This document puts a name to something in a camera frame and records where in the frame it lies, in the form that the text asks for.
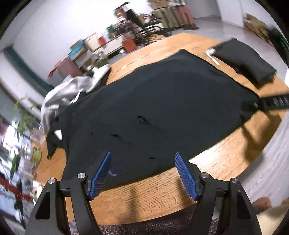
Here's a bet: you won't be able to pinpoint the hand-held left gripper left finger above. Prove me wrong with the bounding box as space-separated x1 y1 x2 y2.
24 152 113 235

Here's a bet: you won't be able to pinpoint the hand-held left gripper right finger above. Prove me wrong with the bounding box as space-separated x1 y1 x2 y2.
174 152 263 235

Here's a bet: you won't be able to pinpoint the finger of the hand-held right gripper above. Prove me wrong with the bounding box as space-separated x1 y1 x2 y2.
252 94 289 112

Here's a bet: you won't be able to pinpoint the plain black shirt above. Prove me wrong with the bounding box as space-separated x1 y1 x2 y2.
57 49 260 192

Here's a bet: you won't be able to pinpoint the person's grey knitted sweater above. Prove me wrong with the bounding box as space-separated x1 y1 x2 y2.
70 203 224 235

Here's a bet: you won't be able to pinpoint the camouflage cloth pile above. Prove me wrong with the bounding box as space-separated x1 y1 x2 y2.
243 12 271 41

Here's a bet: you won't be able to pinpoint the brown rounded object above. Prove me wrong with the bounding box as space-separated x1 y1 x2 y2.
251 197 273 214

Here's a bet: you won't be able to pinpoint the beige cloth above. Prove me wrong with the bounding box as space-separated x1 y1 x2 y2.
255 204 289 235

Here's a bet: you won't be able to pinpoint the grey hoodie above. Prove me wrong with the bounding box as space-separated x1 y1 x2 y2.
39 64 111 133

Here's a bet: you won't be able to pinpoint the potted green plant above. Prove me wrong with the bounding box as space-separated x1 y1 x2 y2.
14 97 42 136

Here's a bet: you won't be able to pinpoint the brown board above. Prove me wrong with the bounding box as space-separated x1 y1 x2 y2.
56 57 83 78

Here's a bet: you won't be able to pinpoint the olive green crate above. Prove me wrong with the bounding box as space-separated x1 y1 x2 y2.
92 53 109 66

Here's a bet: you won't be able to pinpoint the pink suitcase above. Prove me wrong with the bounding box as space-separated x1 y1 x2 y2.
176 3 196 26

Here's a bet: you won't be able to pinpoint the teal cushion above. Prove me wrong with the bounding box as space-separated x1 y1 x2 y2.
69 42 87 57

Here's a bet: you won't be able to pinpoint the white low cabinet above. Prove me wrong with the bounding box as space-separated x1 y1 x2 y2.
92 34 127 57

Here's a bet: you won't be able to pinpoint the white box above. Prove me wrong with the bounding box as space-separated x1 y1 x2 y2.
85 33 100 51

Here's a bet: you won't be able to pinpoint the orange paper bag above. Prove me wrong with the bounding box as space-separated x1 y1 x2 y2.
122 37 138 53

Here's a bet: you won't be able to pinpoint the olive suitcase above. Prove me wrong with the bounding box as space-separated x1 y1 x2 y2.
154 7 179 29

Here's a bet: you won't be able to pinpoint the black wheeled scooter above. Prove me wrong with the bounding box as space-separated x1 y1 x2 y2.
126 8 172 46

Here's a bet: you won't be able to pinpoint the printed cardboard box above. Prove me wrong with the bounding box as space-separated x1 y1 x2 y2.
148 0 169 9

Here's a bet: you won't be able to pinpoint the folded black drawstring pants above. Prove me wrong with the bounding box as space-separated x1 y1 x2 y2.
205 38 278 88

